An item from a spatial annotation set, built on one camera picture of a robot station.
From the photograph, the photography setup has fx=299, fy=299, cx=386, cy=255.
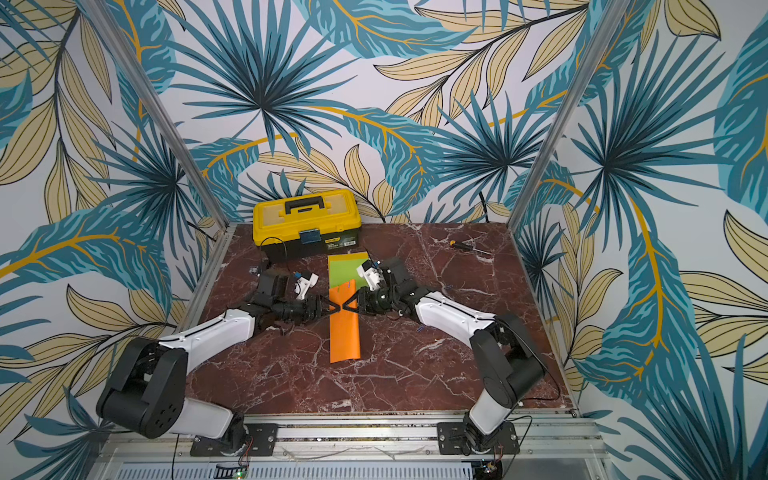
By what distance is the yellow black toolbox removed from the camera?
991 mm

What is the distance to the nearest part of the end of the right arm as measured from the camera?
668 millimetres

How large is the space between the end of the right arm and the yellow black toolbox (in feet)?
0.99
